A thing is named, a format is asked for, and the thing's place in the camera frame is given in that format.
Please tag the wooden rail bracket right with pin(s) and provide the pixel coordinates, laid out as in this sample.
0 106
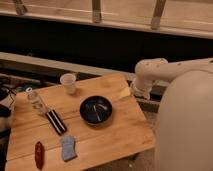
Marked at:
157 14

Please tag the clear glass jar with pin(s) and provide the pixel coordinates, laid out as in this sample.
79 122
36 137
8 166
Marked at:
36 101

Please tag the black white striped case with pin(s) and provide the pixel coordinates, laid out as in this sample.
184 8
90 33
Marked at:
56 122

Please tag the dark ceramic bowl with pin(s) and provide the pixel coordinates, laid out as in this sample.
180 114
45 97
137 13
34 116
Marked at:
95 110

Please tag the translucent plastic cup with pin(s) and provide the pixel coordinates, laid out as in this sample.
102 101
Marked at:
68 81

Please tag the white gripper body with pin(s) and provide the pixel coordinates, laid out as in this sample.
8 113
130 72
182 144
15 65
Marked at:
141 89

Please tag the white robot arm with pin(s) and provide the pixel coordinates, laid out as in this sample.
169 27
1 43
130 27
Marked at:
184 125

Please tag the wooden rail bracket middle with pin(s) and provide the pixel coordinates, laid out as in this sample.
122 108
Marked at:
96 11

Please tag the wooden board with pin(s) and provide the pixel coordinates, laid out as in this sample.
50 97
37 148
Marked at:
127 132

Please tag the wooden rail bracket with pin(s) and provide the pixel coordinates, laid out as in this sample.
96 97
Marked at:
20 7
157 14
96 11

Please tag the wooden rail bracket left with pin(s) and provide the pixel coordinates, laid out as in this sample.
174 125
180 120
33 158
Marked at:
20 7

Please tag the blue folded cloth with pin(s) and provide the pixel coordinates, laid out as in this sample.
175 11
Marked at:
68 148

